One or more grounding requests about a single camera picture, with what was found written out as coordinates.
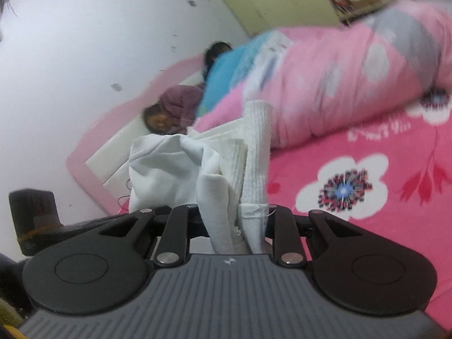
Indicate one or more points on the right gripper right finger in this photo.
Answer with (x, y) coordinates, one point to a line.
(287, 248)

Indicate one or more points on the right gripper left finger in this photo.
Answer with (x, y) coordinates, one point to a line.
(183, 224)

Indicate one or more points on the white sweatshirt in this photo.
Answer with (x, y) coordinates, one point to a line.
(223, 171)

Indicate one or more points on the pink white headboard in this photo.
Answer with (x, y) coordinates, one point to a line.
(99, 163)

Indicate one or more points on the sleeping child purple hat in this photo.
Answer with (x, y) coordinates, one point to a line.
(174, 111)

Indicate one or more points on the pink floral bed sheet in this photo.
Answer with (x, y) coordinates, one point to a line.
(391, 176)

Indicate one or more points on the pink floral quilt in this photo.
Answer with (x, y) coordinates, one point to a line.
(330, 78)

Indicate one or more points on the blue blanket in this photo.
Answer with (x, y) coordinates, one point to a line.
(252, 64)

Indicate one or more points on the yellow-green wardrobe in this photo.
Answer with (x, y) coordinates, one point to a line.
(279, 0)

